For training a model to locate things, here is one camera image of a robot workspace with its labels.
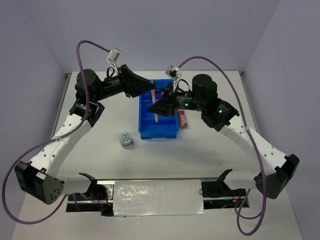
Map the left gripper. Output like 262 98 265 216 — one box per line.
93 64 156 102

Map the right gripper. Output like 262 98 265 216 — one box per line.
147 82 205 117

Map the orange thin pen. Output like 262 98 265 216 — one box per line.
151 89 159 123

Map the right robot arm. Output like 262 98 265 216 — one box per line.
148 74 300 199

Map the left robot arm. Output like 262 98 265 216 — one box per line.
14 64 156 205

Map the blue plastic compartment tray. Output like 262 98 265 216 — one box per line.
138 91 180 140

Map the left blue tape roll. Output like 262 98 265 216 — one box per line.
118 132 134 149

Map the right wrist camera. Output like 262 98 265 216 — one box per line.
165 65 183 91

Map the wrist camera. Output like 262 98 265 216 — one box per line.
106 47 122 69
165 65 183 91

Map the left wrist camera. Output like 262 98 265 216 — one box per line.
106 47 122 69

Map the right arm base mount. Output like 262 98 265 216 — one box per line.
199 181 247 210

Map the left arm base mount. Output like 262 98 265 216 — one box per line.
65 180 115 217

